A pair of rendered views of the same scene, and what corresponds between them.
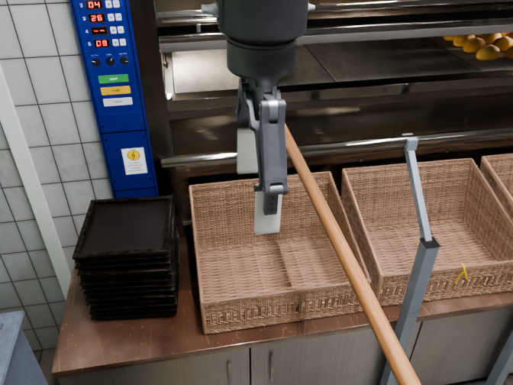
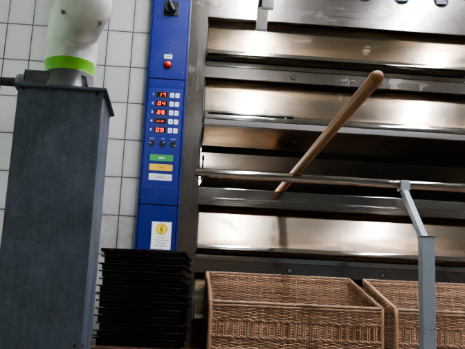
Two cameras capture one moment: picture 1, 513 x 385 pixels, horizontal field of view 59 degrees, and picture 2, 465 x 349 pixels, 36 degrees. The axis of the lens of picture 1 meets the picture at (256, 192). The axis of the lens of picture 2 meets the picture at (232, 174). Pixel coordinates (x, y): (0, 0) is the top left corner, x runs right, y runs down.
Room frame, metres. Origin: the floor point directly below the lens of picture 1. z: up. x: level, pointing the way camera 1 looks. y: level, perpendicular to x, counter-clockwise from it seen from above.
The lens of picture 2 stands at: (-1.27, -0.13, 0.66)
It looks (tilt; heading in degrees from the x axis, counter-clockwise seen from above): 12 degrees up; 6
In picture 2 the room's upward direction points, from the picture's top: 3 degrees clockwise
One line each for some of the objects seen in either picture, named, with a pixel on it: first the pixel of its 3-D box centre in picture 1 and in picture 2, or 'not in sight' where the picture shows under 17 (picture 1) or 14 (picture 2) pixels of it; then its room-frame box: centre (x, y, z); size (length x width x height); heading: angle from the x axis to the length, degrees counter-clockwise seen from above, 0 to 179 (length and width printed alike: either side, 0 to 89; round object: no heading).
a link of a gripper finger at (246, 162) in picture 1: (247, 150); (261, 19); (0.55, 0.01, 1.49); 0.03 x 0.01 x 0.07; 101
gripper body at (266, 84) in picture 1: (260, 76); not in sight; (0.49, 0.00, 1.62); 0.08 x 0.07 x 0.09; 11
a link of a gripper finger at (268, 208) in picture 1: (272, 198); not in sight; (0.40, -0.02, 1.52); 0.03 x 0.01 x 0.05; 11
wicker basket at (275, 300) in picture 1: (272, 245); (286, 309); (1.21, -0.06, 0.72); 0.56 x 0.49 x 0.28; 100
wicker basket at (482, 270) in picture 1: (427, 226); (454, 318); (1.31, -0.64, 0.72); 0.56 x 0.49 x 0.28; 99
